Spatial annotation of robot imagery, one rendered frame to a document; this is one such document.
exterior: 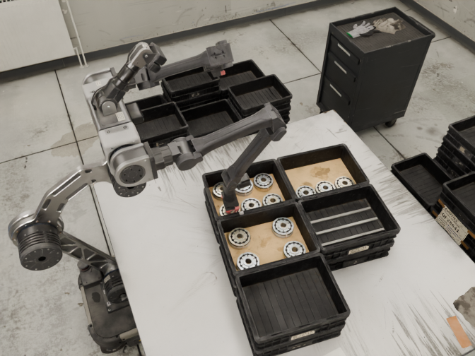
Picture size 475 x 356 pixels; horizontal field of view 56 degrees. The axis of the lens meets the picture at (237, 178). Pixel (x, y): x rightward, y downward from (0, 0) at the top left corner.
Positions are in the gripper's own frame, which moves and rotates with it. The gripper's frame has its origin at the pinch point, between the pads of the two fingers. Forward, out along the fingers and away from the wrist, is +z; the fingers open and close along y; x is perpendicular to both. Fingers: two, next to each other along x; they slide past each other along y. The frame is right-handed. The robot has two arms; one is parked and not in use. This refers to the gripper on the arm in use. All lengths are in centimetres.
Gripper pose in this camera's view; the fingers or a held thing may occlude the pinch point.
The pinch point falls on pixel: (230, 210)
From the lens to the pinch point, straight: 218.8
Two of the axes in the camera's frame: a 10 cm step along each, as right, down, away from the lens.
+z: 0.4, 6.8, 7.3
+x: -9.7, 2.1, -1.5
